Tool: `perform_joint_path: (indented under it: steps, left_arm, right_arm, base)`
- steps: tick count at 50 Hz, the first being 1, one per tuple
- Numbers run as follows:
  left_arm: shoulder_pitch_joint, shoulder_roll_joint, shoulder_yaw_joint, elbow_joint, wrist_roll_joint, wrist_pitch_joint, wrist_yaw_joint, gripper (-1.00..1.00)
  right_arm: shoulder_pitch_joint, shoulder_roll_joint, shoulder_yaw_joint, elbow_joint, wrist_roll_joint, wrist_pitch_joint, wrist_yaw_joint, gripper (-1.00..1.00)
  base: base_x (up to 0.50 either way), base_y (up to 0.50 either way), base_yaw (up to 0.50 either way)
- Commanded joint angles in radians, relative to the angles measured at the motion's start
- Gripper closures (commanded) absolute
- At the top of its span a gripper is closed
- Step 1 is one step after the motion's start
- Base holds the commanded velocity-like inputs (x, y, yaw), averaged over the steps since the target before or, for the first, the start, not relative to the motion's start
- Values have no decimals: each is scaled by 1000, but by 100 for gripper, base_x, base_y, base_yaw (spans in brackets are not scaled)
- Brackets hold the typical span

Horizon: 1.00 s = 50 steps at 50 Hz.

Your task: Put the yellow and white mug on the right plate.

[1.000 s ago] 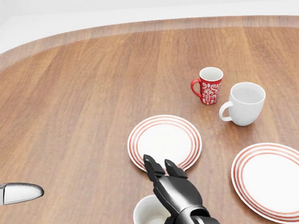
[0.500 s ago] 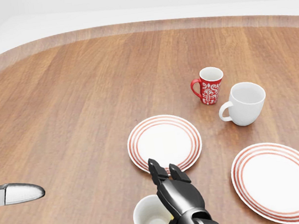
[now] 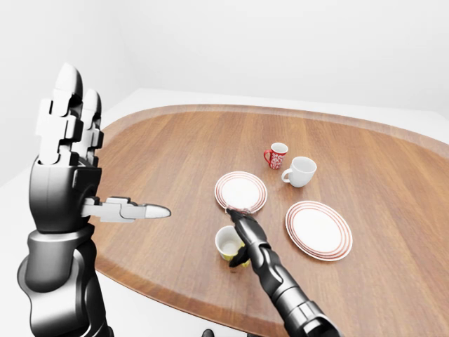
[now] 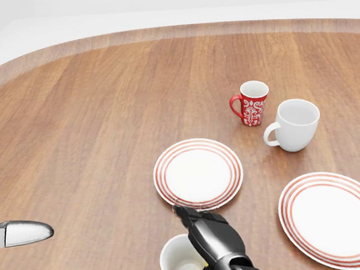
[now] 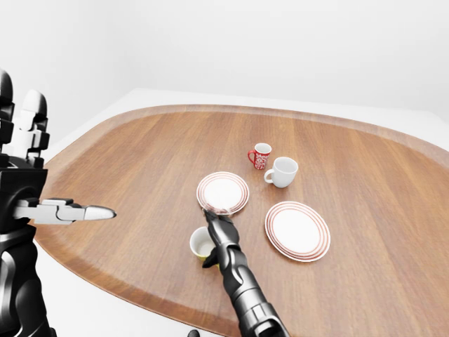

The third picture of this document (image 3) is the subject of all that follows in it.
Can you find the small dark shape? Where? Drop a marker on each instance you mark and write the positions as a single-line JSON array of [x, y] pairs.
[[208, 333]]

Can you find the yellow and white mug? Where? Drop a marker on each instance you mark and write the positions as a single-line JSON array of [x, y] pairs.
[[228, 244]]

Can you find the large red-ringed white plate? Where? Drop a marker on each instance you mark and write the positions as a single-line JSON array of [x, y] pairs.
[[318, 230]]

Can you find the red patterned mug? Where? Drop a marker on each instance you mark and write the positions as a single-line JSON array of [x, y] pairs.
[[276, 156]]

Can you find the plain white mug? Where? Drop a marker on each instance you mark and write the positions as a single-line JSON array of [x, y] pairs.
[[301, 172]]

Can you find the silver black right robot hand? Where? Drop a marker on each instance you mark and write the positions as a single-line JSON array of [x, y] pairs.
[[250, 235]]

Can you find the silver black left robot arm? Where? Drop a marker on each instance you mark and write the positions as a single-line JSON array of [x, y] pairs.
[[59, 281]]

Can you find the small red-ringed white plate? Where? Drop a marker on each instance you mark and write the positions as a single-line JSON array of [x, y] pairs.
[[241, 192]]

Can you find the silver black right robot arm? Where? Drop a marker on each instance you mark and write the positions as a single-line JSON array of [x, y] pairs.
[[291, 295]]

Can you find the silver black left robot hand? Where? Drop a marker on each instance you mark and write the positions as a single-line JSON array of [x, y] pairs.
[[58, 189]]

